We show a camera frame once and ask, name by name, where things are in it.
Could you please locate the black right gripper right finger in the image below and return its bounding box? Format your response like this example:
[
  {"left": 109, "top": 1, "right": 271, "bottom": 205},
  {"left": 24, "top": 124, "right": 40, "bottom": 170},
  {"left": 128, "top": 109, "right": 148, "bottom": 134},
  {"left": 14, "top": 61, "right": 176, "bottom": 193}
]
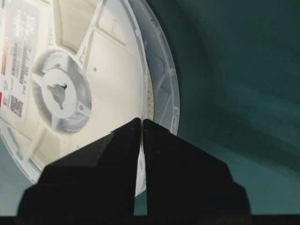
[{"left": 142, "top": 120, "right": 251, "bottom": 216}]

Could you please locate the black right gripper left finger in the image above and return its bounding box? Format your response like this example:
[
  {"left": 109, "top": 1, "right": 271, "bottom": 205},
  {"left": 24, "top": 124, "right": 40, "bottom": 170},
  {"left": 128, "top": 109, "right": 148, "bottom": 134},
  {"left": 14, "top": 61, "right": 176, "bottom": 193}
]
[{"left": 17, "top": 118, "right": 141, "bottom": 217}]

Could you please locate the white component reel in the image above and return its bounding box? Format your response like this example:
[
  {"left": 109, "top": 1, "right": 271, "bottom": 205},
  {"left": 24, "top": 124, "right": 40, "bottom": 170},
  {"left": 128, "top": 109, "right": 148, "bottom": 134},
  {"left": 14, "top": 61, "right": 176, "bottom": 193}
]
[{"left": 0, "top": 0, "right": 180, "bottom": 184}]

